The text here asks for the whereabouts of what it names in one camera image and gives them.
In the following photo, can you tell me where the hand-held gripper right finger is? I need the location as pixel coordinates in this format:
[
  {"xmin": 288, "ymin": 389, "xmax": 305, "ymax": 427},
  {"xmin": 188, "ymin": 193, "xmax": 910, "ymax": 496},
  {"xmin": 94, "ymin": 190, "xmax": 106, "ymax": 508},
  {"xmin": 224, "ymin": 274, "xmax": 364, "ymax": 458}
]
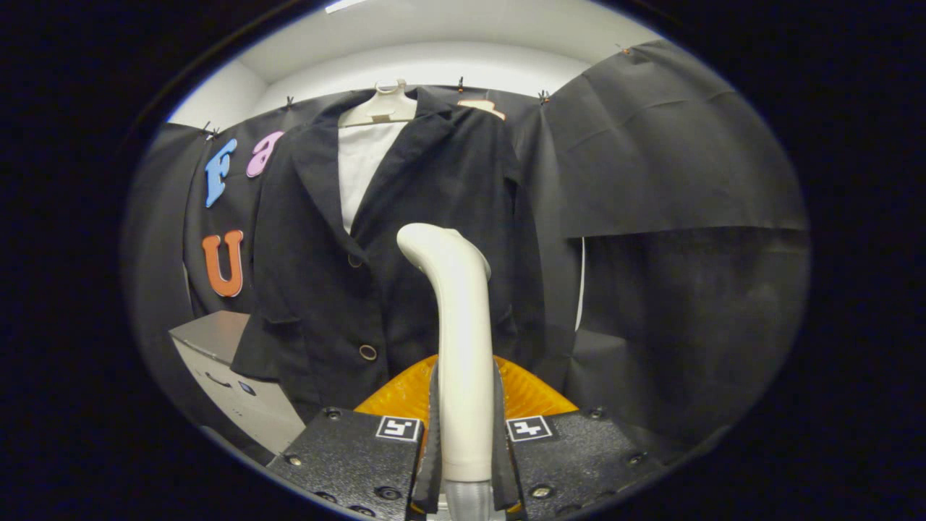
[{"xmin": 492, "ymin": 355, "xmax": 666, "ymax": 521}]

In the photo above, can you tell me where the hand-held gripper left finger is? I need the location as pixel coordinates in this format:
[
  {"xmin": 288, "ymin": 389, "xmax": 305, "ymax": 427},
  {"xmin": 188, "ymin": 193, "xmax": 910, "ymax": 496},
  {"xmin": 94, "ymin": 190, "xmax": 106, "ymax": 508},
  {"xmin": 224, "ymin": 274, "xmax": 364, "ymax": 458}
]
[{"xmin": 266, "ymin": 355, "xmax": 443, "ymax": 521}]

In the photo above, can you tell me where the white garment steamer head with hose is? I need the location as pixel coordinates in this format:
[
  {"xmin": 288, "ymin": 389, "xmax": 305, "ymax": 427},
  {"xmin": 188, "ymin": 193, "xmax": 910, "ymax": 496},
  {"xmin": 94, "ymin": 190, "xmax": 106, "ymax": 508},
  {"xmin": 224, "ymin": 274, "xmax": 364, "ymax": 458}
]
[{"xmin": 396, "ymin": 223, "xmax": 500, "ymax": 521}]

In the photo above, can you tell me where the black suit jacket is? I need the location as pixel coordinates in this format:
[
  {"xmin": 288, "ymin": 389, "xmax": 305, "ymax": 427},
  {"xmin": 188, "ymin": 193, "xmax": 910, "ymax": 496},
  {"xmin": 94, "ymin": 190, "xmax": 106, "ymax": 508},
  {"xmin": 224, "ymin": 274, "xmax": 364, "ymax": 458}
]
[{"xmin": 230, "ymin": 87, "xmax": 547, "ymax": 420}]

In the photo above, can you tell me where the grey drawer cabinet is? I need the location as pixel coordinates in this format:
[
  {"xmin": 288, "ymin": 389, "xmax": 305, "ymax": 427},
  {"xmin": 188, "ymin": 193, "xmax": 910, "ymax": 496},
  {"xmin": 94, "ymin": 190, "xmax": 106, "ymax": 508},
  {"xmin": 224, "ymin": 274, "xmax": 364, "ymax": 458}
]
[{"xmin": 169, "ymin": 311, "xmax": 306, "ymax": 457}]

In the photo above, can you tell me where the black backdrop cloth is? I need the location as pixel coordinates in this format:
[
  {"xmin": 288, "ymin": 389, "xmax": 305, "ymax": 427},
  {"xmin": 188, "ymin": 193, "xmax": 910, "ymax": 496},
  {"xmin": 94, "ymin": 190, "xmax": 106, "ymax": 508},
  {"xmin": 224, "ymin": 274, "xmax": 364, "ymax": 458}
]
[{"xmin": 119, "ymin": 40, "xmax": 810, "ymax": 446}]

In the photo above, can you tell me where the white plastic hanger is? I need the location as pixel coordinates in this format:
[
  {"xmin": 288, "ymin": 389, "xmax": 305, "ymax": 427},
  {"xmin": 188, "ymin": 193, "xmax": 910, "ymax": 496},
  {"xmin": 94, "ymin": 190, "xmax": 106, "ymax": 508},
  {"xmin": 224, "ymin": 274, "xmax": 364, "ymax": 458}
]
[{"xmin": 339, "ymin": 80, "xmax": 419, "ymax": 129}]

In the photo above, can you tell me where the row of small black clips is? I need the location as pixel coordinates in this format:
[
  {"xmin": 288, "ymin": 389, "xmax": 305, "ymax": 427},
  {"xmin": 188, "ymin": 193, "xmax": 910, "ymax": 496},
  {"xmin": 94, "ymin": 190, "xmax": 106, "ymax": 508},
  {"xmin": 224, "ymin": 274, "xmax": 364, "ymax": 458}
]
[{"xmin": 199, "ymin": 45, "xmax": 630, "ymax": 140}]

